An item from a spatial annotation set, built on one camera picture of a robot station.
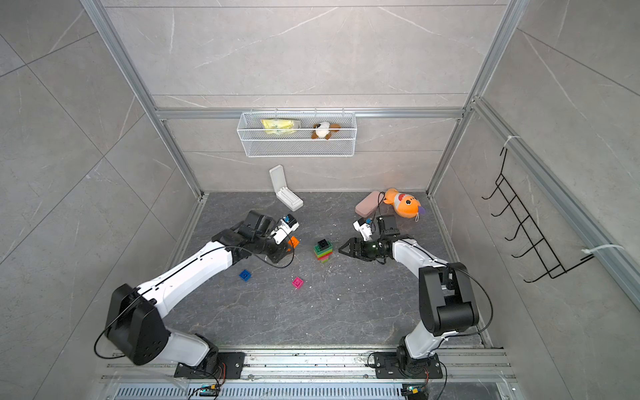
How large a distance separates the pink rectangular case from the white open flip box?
28cm

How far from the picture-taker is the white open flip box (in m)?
1.13

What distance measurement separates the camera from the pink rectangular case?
1.13 m

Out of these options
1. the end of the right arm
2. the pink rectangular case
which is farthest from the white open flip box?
the end of the right arm
